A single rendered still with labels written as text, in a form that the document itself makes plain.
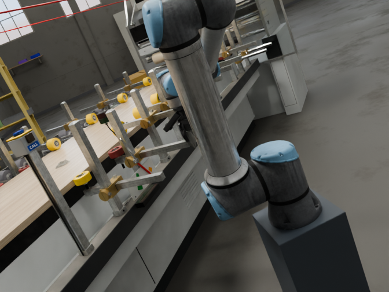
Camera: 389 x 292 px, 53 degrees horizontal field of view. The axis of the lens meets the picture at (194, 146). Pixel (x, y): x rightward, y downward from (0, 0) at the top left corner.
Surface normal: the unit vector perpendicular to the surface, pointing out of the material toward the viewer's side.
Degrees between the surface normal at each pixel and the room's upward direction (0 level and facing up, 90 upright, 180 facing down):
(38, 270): 90
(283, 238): 0
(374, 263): 0
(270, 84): 90
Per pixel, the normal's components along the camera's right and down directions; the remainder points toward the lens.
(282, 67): -0.35, 0.44
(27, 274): 0.86, -0.21
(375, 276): -0.37, -0.88
